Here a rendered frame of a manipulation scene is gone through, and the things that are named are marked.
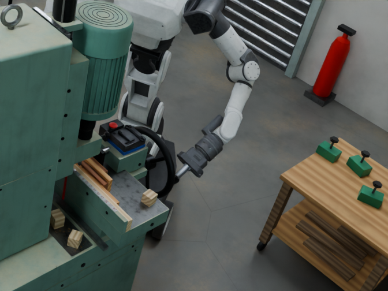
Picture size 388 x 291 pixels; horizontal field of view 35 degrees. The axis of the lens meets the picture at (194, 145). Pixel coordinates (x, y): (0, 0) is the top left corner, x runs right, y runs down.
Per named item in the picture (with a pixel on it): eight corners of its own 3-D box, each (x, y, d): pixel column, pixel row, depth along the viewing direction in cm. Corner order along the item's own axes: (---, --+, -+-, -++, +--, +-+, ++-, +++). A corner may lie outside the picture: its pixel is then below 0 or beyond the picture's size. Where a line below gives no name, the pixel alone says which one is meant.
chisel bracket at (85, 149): (99, 157, 201) (103, 137, 196) (64, 171, 192) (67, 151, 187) (85, 145, 204) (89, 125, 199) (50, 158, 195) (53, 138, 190)
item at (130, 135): (145, 146, 215) (148, 134, 212) (121, 156, 208) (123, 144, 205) (121, 126, 221) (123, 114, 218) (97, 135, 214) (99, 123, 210)
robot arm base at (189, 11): (198, 12, 243) (194, -13, 235) (228, 14, 239) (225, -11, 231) (185, 34, 234) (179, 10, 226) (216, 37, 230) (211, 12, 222)
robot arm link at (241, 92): (231, 114, 246) (248, 72, 251) (247, 114, 238) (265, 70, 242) (212, 101, 241) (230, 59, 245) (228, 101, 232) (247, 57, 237)
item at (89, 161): (110, 191, 202) (112, 179, 199) (106, 193, 201) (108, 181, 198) (72, 155, 212) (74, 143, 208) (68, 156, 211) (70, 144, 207)
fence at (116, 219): (125, 232, 189) (128, 220, 186) (121, 234, 188) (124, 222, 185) (18, 127, 217) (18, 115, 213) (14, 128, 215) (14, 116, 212)
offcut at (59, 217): (58, 217, 201) (59, 208, 198) (63, 226, 199) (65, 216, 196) (48, 220, 199) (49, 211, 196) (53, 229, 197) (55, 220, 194)
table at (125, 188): (186, 211, 212) (190, 199, 208) (119, 248, 192) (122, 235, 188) (81, 117, 239) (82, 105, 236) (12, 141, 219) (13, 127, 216)
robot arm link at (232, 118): (226, 144, 241) (238, 114, 244) (233, 141, 232) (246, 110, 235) (211, 137, 240) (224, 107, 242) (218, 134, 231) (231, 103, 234)
